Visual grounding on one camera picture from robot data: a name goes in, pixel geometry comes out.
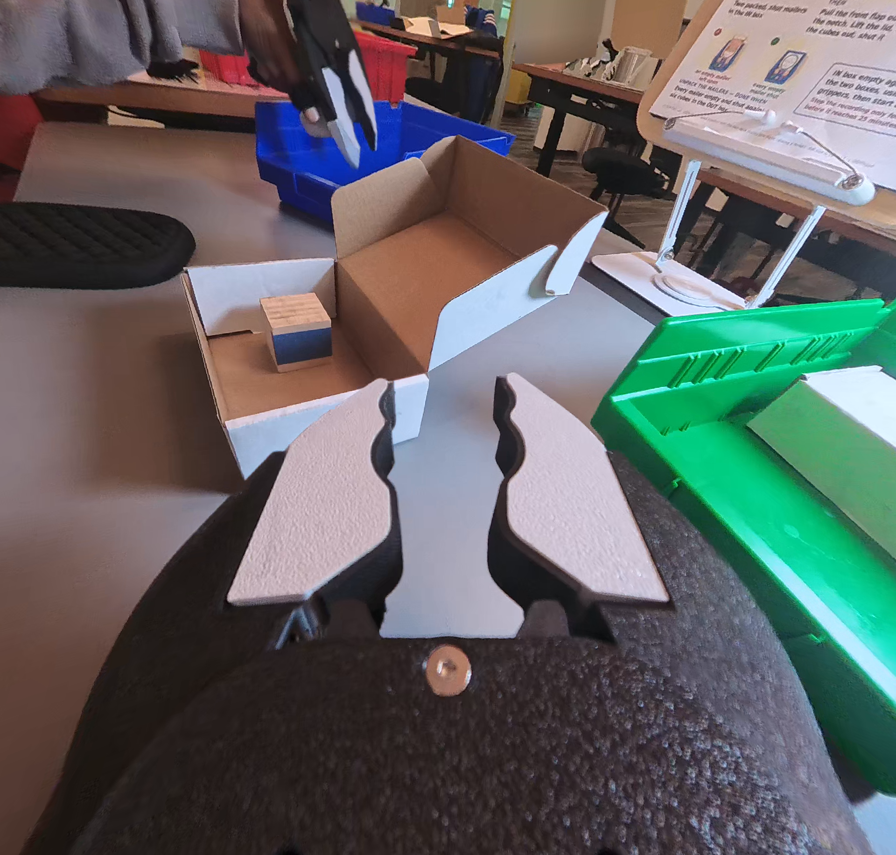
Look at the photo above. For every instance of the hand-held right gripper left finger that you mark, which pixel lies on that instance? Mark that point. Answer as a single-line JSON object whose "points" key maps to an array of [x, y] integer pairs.
{"points": [[322, 505]]}

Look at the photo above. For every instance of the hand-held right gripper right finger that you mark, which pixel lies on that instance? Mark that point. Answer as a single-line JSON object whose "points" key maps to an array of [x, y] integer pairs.
{"points": [[574, 505]]}

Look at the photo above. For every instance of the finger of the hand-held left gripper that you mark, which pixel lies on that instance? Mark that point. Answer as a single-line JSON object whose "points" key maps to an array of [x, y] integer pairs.
{"points": [[364, 99], [346, 120]]}

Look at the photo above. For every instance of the blue plastic bin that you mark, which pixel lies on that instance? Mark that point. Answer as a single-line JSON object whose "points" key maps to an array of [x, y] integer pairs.
{"points": [[448, 130]]}

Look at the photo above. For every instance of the cardboard mailer box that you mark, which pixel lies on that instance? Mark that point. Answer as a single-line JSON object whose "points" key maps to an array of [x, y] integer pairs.
{"points": [[434, 267]]}

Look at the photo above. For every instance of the wooden cube with blue band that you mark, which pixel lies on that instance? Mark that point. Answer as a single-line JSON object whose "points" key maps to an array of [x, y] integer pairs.
{"points": [[297, 330]]}

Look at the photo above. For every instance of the person's left forearm grey sleeve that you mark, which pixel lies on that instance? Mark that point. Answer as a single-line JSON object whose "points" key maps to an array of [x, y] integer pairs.
{"points": [[70, 15]]}

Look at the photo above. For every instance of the small open cardboard box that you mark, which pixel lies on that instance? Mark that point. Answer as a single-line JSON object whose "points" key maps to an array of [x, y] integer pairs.
{"points": [[437, 27]]}

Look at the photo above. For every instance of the closed white mailer box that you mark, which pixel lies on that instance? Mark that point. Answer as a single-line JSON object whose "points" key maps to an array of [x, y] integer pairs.
{"points": [[840, 435]]}

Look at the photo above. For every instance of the person's left hand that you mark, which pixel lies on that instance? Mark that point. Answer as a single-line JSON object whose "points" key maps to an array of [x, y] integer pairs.
{"points": [[269, 36]]}

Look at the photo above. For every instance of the red plastic bin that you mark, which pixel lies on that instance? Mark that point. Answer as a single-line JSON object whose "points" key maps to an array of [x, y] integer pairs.
{"points": [[385, 64]]}

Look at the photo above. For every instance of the small blue background bin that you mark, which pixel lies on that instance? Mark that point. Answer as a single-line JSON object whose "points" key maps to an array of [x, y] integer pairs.
{"points": [[374, 13]]}

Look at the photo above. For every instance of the long background desk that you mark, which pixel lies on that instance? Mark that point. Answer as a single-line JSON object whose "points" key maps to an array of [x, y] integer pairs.
{"points": [[448, 41]]}

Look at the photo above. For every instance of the wooden side table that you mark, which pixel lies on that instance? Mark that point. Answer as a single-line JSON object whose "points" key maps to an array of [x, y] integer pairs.
{"points": [[175, 95]]}

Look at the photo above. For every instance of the green plastic bin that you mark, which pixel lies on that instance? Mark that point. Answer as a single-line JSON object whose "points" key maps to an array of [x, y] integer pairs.
{"points": [[742, 491]]}

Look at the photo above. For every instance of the wooden desk with black legs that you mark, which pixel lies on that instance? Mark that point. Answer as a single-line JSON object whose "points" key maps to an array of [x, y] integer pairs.
{"points": [[581, 81]]}

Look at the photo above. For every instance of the black office chair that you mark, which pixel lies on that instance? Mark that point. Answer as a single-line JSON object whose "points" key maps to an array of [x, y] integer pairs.
{"points": [[619, 169]]}

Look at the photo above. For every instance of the black padded armrest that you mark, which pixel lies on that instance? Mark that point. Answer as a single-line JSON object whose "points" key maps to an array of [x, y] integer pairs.
{"points": [[84, 242]]}

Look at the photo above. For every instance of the tan chair back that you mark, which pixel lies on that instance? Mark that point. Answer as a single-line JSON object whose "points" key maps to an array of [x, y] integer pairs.
{"points": [[651, 18]]}

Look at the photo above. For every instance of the wooden desk behind stand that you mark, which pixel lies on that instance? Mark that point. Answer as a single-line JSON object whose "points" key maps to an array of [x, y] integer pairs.
{"points": [[805, 207]]}

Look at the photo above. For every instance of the white document stand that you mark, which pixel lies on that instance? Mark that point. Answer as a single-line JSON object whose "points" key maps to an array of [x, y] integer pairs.
{"points": [[770, 162]]}

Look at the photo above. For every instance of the printed instruction sheet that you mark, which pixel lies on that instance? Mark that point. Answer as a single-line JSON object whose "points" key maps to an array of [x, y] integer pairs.
{"points": [[791, 57]]}

